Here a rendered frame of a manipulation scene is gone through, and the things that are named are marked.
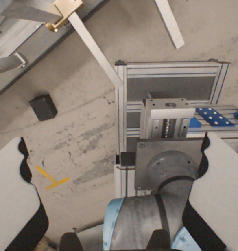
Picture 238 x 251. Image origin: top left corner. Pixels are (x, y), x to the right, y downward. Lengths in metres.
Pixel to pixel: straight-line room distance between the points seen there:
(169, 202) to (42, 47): 0.71
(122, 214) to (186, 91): 1.15
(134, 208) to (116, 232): 0.06
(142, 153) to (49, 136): 1.45
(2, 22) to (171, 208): 0.92
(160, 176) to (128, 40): 1.15
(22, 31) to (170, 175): 0.82
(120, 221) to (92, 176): 1.75
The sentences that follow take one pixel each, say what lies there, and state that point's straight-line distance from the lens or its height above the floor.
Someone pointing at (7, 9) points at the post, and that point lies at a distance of 0.37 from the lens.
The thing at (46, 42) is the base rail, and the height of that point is 0.70.
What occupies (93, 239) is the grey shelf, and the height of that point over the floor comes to 0.14.
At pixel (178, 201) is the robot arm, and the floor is 1.20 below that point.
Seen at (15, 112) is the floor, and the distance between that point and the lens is 1.85.
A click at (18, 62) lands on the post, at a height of 0.75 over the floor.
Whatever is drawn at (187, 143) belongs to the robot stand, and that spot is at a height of 1.04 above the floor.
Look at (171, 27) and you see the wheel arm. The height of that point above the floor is 0.82.
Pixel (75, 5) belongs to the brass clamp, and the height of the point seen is 0.83.
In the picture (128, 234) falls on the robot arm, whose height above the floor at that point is 1.25.
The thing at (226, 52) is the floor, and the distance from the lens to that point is 1.71.
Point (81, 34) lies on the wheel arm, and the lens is 0.61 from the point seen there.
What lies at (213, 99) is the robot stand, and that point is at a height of 0.23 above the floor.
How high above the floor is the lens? 1.43
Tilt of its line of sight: 60 degrees down
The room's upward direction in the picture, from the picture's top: 177 degrees clockwise
